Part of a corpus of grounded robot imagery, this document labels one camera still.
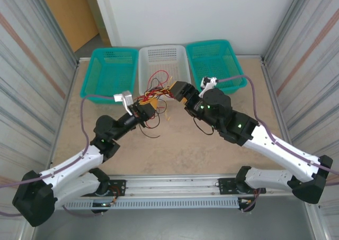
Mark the white plastic basket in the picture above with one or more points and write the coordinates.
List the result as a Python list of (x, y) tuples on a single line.
[(164, 57)]

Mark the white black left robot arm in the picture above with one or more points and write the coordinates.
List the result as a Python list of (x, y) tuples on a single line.
[(76, 161)]

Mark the brown wooden door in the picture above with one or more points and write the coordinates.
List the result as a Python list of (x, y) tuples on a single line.
[(69, 12)]

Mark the teal plastic basket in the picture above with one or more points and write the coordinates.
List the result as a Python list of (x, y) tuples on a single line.
[(212, 57), (111, 73)]

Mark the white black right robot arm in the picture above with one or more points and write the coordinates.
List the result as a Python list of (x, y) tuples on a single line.
[(286, 155)]

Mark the white door frame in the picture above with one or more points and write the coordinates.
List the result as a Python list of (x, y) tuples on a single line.
[(106, 12)]

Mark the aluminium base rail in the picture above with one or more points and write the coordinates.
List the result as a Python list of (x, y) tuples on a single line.
[(172, 184)]

